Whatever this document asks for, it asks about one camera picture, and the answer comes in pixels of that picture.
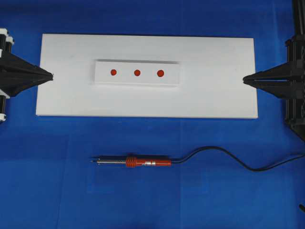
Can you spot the blue table cloth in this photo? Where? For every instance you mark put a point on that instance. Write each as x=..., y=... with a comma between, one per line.
x=47, y=179

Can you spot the orange handled soldering iron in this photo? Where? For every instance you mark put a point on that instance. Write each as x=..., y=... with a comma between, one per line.
x=132, y=161

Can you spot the black aluminium frame post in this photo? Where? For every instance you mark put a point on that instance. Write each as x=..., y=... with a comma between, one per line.
x=299, y=16

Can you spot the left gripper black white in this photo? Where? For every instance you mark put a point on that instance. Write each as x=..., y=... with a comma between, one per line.
x=12, y=86

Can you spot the small white raised plate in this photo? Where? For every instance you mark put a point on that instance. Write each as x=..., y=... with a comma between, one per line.
x=133, y=72

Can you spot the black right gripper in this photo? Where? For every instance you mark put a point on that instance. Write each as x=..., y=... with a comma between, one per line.
x=295, y=107

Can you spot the large white base board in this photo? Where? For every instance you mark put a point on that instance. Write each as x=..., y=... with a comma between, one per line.
x=211, y=77

